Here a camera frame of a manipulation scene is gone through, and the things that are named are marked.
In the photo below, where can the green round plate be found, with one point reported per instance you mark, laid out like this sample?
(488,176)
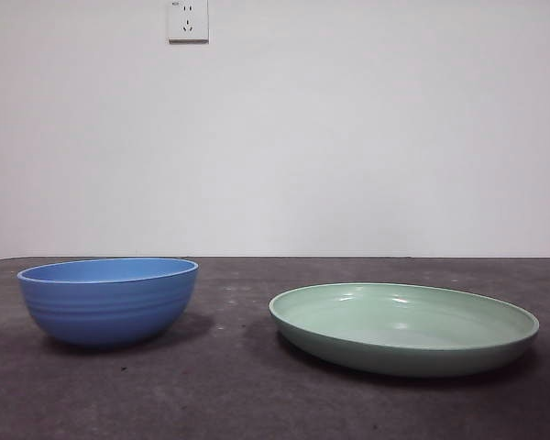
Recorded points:
(394,353)

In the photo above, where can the blue ribbed bowl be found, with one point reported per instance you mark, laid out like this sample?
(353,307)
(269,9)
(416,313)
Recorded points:
(105,311)

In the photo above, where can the white wall socket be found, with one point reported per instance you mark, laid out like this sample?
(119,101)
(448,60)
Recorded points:
(188,23)

